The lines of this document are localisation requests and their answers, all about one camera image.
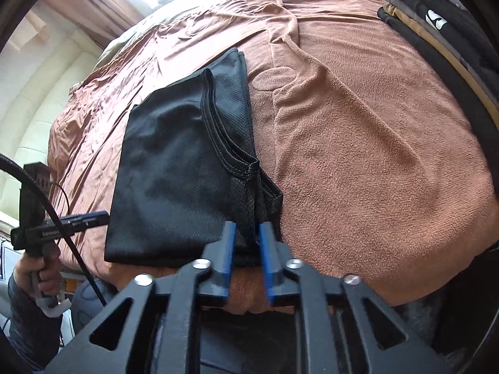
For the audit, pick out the cream padded headboard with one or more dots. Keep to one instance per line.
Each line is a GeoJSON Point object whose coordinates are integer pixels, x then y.
{"type": "Point", "coordinates": [39, 97]}

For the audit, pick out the person's left forearm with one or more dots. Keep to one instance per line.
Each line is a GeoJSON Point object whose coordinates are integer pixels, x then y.
{"type": "Point", "coordinates": [27, 319]}

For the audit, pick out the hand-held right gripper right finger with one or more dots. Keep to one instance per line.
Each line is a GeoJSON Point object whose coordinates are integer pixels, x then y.
{"type": "Point", "coordinates": [266, 265]}

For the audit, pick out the cream quilt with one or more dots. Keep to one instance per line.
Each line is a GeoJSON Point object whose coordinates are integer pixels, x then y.
{"type": "Point", "coordinates": [128, 39]}

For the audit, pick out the black mesh shirt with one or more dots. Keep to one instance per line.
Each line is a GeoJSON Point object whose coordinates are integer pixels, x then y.
{"type": "Point", "coordinates": [163, 171]}

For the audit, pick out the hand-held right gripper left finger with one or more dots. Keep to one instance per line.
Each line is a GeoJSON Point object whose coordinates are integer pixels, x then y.
{"type": "Point", "coordinates": [229, 265]}

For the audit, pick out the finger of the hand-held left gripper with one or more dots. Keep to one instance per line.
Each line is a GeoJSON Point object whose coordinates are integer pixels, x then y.
{"type": "Point", "coordinates": [89, 218]}

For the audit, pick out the person's left hand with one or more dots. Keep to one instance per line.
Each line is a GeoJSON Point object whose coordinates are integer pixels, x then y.
{"type": "Point", "coordinates": [48, 278]}

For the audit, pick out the stack of folded clothes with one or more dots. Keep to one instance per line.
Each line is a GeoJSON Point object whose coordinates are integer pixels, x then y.
{"type": "Point", "coordinates": [429, 11]}

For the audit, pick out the brown fleece blanket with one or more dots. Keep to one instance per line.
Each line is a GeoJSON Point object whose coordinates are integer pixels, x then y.
{"type": "Point", "coordinates": [370, 144]}

